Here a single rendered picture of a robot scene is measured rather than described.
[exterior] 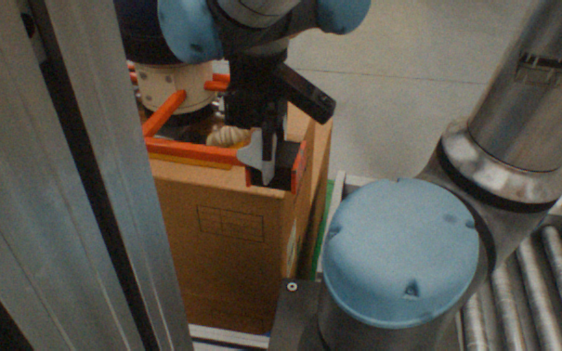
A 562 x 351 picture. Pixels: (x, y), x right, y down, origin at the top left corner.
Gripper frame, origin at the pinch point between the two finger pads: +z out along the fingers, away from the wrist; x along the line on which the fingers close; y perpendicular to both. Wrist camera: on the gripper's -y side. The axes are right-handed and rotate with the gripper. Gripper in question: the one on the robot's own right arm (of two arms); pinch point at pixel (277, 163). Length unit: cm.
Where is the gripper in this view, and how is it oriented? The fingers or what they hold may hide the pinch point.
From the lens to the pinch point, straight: 71.2
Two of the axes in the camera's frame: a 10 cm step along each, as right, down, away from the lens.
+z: 0.0, 7.8, 6.3
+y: -9.7, -1.5, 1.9
